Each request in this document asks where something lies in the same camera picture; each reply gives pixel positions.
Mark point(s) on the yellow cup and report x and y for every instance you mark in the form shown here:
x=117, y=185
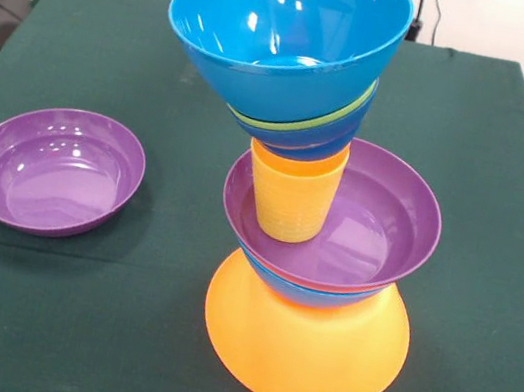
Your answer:
x=290, y=206

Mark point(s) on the orange cup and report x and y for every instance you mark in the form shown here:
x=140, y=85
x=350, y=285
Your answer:
x=298, y=166

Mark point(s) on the small dark blue bowl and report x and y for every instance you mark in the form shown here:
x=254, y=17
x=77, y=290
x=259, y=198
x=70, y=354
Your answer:
x=321, y=145

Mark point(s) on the light blue bowl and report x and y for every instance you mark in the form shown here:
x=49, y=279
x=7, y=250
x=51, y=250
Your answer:
x=315, y=298
x=286, y=88

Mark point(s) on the small green bowl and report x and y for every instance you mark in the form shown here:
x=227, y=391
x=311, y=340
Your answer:
x=342, y=116

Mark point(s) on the purple shallow bowl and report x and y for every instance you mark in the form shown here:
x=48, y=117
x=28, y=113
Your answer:
x=390, y=218
x=51, y=179

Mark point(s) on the large orange bowl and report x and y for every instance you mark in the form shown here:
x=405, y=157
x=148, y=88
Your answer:
x=300, y=355

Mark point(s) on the dark green tablecloth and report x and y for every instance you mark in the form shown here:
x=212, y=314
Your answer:
x=42, y=320

